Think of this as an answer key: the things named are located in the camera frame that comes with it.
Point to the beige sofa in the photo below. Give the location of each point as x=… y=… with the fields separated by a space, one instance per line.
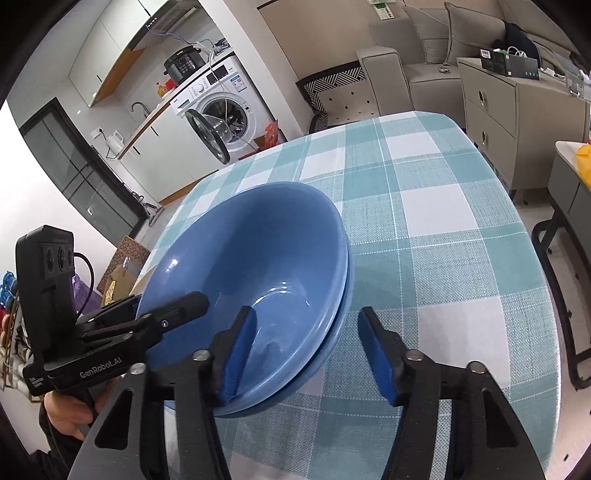
x=415 y=78

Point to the black box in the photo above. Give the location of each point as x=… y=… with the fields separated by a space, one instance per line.
x=512 y=67

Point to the white washing machine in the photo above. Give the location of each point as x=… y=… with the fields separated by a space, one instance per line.
x=217 y=87

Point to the black pressure cooker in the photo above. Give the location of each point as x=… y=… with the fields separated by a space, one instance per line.
x=184 y=64

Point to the white kitchen counter cabinet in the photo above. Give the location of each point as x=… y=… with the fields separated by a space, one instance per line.
x=161 y=138

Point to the yellow bag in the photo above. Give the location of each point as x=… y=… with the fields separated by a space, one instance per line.
x=584 y=161

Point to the black-and-white patterned chair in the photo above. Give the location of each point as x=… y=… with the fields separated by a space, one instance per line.
x=341 y=99

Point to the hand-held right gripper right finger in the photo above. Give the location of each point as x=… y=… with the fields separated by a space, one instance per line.
x=376 y=355

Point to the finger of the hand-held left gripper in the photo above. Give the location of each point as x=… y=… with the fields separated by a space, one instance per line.
x=175 y=311
x=120 y=307

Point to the dark glass door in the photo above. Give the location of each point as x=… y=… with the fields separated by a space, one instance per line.
x=69 y=161

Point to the black bag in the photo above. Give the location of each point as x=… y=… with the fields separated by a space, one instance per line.
x=519 y=37

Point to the purple plastic bag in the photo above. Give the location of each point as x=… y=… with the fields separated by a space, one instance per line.
x=85 y=300

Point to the beige drawer cabinet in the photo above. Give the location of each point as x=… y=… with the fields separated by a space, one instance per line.
x=494 y=124

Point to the black metal chair frame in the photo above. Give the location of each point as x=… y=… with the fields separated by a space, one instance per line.
x=556 y=286

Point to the patterned cardboard box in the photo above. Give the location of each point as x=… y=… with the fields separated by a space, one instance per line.
x=131 y=249

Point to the person's left forearm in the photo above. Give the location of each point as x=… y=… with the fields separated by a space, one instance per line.
x=57 y=457

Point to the range hood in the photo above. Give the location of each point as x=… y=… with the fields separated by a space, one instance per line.
x=166 y=21

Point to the white wall kitchen cabinet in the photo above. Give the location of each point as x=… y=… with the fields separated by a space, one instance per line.
x=106 y=50

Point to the white electric kettle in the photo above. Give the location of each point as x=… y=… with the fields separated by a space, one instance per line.
x=116 y=143

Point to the blue bowl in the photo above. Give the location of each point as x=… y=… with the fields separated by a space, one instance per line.
x=339 y=318
x=258 y=249

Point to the person's left hand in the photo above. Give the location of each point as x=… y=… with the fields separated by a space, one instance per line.
x=64 y=410

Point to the kitchen faucet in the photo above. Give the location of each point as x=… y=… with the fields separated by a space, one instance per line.
x=138 y=105

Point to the plaid tablecloth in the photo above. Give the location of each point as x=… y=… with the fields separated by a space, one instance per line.
x=438 y=230

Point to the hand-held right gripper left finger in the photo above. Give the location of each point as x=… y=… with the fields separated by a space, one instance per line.
x=240 y=350

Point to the wooden shoe rack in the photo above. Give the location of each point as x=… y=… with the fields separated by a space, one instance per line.
x=11 y=332

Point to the grey side table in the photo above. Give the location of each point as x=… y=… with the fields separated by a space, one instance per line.
x=565 y=184

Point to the grey sofa cushion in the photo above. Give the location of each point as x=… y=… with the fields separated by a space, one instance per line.
x=429 y=37
x=471 y=32

